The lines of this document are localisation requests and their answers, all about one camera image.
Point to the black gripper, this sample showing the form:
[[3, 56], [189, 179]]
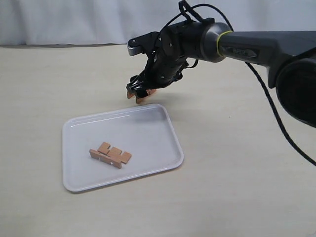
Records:
[[173, 46]]

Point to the wooden notched piece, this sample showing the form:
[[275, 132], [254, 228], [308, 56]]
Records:
[[142, 98], [130, 95], [113, 152]]

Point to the wooden notched piece front edge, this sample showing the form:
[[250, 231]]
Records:
[[106, 159]]

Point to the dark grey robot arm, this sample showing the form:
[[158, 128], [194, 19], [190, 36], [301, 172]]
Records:
[[288, 56]]

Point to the white plastic tray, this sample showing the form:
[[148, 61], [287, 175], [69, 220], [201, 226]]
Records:
[[146, 132]]

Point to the white backdrop cloth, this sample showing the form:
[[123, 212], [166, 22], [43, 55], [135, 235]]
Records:
[[84, 22]]

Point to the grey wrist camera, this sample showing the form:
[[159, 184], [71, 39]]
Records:
[[143, 44]]

